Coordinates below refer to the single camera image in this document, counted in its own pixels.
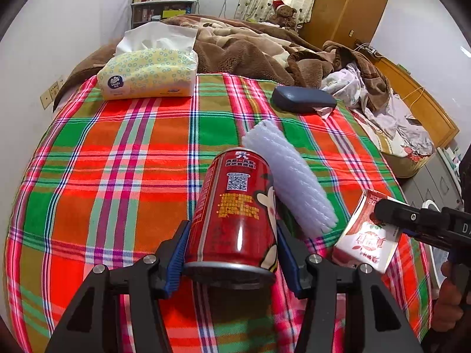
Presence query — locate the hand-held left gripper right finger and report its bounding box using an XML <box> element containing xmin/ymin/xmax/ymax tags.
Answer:
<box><xmin>274</xmin><ymin>220</ymin><xmax>424</xmax><ymax>353</ymax></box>

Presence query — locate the dark blue glasses case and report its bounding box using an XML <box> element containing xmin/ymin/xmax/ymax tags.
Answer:
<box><xmin>271</xmin><ymin>86</ymin><xmax>337</xmax><ymax>113</ymax></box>

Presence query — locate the brown teddy bear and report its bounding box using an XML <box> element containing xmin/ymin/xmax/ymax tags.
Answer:
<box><xmin>267</xmin><ymin>0</ymin><xmax>298</xmax><ymax>30</ymax></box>

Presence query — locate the grey cabinet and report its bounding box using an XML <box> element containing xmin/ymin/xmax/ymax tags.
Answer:
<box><xmin>401</xmin><ymin>147</ymin><xmax>464</xmax><ymax>210</ymax></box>

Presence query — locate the red drink can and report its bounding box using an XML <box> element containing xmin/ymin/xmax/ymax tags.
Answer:
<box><xmin>183</xmin><ymin>147</ymin><xmax>278</xmax><ymax>290</ymax></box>

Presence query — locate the white trash bin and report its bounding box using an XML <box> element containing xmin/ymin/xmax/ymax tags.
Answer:
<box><xmin>421</xmin><ymin>199</ymin><xmax>447</xmax><ymax>291</ymax></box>

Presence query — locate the white foam net sleeve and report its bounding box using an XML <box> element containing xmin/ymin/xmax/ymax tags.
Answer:
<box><xmin>241</xmin><ymin>119</ymin><xmax>339</xmax><ymax>237</ymax></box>

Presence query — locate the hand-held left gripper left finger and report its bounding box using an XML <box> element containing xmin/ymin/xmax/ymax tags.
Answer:
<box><xmin>44</xmin><ymin>220</ymin><xmax>192</xmax><ymax>353</ymax></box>

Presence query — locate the person's dark clothing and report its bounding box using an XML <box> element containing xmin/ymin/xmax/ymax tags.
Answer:
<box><xmin>454</xmin><ymin>143</ymin><xmax>471</xmax><ymax>210</ymax></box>

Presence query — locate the pile of white clothes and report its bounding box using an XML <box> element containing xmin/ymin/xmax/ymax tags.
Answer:
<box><xmin>320</xmin><ymin>62</ymin><xmax>437</xmax><ymax>164</ymax></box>

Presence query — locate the wooden headboard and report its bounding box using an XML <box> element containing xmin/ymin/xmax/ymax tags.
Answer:
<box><xmin>355</xmin><ymin>42</ymin><xmax>460</xmax><ymax>151</ymax></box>

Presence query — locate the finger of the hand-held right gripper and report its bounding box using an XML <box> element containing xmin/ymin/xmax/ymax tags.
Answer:
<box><xmin>373</xmin><ymin>198</ymin><xmax>447</xmax><ymax>251</ymax></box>

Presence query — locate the red and white drink carton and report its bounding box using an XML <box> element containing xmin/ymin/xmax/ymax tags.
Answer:
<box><xmin>331</xmin><ymin>189</ymin><xmax>403</xmax><ymax>274</ymax></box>

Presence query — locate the brown fleece blanket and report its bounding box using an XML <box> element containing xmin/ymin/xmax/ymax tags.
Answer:
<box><xmin>53</xmin><ymin>14</ymin><xmax>392</xmax><ymax>113</ymax></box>

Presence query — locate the grey storage shelf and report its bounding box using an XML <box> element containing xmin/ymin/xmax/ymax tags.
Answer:
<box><xmin>130</xmin><ymin>0</ymin><xmax>201</xmax><ymax>32</ymax></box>

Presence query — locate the person's right hand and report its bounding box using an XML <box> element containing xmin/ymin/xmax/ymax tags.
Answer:
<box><xmin>433</xmin><ymin>260</ymin><xmax>471</xmax><ymax>333</ymax></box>

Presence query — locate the plaid bed sheet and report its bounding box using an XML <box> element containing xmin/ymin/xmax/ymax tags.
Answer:
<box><xmin>4</xmin><ymin>71</ymin><xmax>435</xmax><ymax>353</ymax></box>

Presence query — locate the beige wall socket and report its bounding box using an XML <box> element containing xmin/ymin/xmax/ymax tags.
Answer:
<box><xmin>40</xmin><ymin>75</ymin><xmax>65</xmax><ymax>110</ymax></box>

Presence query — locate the yellow patterned tissue pack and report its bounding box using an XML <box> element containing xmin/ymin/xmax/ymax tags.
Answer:
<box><xmin>97</xmin><ymin>21</ymin><xmax>199</xmax><ymax>101</ymax></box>

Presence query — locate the wooden wardrobe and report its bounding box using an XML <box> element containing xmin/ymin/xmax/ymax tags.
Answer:
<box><xmin>298</xmin><ymin>0</ymin><xmax>392</xmax><ymax>50</ymax></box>

